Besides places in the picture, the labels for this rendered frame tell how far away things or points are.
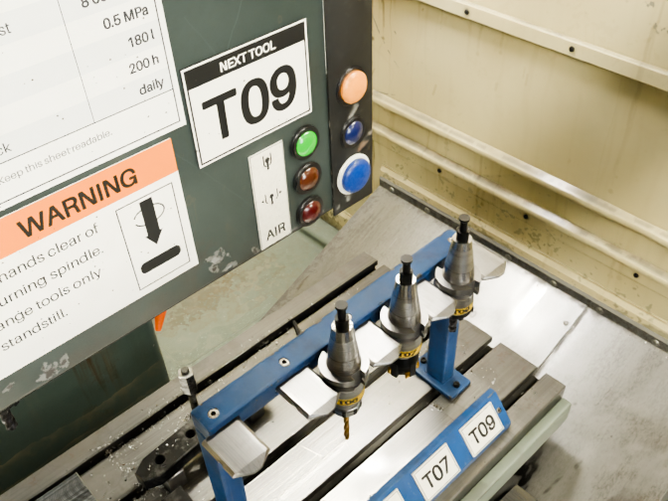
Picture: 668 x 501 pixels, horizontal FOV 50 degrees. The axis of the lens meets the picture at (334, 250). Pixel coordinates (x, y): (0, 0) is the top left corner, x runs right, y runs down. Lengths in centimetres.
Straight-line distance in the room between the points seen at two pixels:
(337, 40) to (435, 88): 102
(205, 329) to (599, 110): 107
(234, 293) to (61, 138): 152
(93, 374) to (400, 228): 75
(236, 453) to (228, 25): 53
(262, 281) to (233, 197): 143
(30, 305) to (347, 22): 28
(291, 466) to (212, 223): 74
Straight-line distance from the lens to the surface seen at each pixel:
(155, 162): 45
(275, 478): 119
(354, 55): 53
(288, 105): 50
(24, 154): 41
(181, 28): 43
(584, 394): 147
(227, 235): 52
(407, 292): 89
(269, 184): 52
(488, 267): 104
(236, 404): 87
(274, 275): 194
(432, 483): 115
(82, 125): 42
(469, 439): 118
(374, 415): 124
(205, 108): 46
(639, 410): 146
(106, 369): 152
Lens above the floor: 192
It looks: 42 degrees down
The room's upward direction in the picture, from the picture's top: 3 degrees counter-clockwise
